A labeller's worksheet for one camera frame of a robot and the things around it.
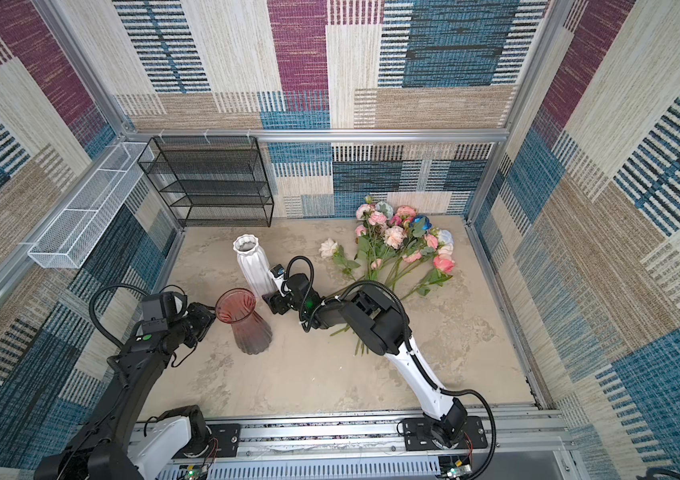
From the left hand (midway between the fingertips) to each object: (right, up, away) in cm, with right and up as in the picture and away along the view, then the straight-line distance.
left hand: (216, 307), depth 84 cm
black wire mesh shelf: (-13, +41, +26) cm, 50 cm away
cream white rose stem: (+30, +16, +22) cm, 41 cm away
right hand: (+12, +2, +17) cm, 21 cm away
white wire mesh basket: (-29, +19, -12) cm, 37 cm away
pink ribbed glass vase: (+7, +1, -4) cm, 8 cm away
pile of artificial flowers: (+54, +17, +22) cm, 61 cm away
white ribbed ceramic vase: (+10, +11, +2) cm, 15 cm away
